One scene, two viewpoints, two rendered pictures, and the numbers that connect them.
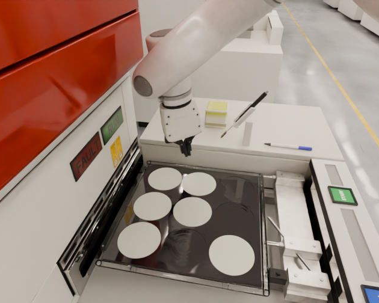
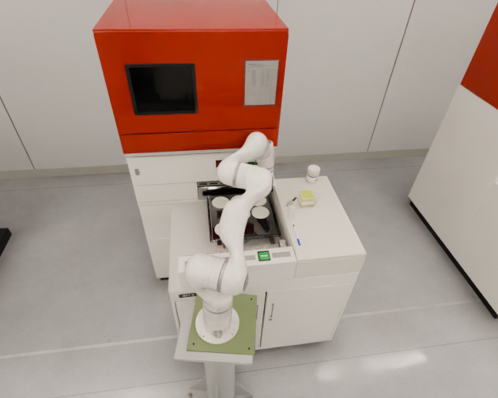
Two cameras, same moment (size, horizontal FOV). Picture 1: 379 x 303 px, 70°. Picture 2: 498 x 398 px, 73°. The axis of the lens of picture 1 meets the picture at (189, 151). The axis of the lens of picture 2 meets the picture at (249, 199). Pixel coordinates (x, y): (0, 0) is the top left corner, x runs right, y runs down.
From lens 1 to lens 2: 1.51 m
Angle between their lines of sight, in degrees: 53
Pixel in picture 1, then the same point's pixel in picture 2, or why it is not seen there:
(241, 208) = (250, 229)
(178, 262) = (214, 215)
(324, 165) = (289, 252)
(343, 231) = not seen: hidden behind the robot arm
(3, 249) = (183, 164)
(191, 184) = (258, 209)
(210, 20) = not seen: hidden behind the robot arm
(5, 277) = (181, 170)
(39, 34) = (207, 127)
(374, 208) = not seen: outside the picture
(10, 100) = (192, 137)
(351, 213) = (253, 259)
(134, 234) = (222, 200)
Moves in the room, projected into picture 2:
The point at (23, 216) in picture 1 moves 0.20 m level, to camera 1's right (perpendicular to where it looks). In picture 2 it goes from (192, 161) to (200, 183)
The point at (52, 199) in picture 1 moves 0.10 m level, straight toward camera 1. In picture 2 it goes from (203, 165) to (191, 173)
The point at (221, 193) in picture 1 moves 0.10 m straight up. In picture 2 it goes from (257, 221) to (258, 208)
